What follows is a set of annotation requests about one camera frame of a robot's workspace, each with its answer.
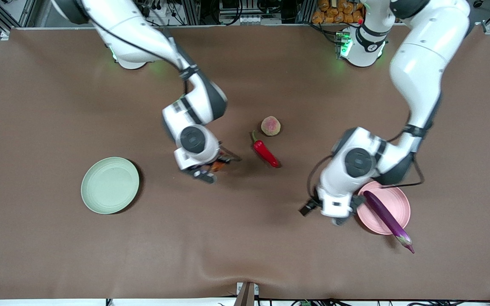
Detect red chili pepper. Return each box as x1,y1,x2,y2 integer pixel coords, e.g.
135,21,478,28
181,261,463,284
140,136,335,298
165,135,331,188
251,130,280,168

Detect long purple eggplant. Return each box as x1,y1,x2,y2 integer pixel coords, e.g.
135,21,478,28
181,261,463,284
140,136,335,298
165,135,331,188
363,190,415,255

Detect yellow-pink peach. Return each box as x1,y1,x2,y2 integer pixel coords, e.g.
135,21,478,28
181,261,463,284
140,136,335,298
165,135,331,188
261,116,282,136

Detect pink round plate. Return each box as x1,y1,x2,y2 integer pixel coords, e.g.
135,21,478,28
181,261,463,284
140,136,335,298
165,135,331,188
357,181,411,235

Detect brown table cloth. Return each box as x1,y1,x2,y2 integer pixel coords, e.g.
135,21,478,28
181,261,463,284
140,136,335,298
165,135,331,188
0,23,490,300

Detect light green round plate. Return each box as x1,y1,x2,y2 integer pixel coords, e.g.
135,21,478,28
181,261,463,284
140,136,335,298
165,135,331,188
81,157,140,215

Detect white power strip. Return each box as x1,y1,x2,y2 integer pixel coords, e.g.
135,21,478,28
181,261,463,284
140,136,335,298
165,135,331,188
145,0,173,17

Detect pile of orange packets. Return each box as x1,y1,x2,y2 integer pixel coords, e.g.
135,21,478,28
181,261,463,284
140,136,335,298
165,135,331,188
312,0,367,25

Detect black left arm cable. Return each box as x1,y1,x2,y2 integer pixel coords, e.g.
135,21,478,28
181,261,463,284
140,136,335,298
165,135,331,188
307,123,425,202

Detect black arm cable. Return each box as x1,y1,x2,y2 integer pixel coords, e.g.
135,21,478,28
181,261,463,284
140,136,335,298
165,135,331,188
88,13,190,100
307,123,425,202

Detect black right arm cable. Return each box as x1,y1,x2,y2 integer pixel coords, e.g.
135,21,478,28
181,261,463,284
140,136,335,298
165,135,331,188
88,13,190,100

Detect metal table clamp bracket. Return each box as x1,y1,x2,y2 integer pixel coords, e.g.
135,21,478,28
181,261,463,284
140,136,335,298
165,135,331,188
233,281,260,306

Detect aluminium frame post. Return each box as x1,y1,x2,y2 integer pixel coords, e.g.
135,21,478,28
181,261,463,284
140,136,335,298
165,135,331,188
176,0,201,26
298,0,317,24

